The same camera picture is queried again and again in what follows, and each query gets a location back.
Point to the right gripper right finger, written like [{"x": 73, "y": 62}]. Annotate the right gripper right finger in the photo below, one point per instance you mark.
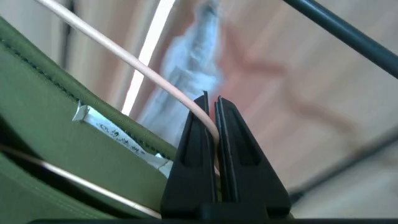
[{"x": 255, "y": 186}]

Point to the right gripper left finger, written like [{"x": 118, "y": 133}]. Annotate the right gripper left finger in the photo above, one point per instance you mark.
[{"x": 186, "y": 183}]

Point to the pale grey shorts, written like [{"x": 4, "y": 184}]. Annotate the pale grey shorts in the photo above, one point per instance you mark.
[{"x": 192, "y": 62}]

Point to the green garment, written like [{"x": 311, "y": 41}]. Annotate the green garment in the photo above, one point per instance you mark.
[{"x": 46, "y": 109}]

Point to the black clothes rack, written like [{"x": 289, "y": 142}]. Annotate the black clothes rack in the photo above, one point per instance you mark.
[{"x": 342, "y": 29}]

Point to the beige curtain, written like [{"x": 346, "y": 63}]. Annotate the beige curtain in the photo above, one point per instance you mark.
[{"x": 295, "y": 77}]

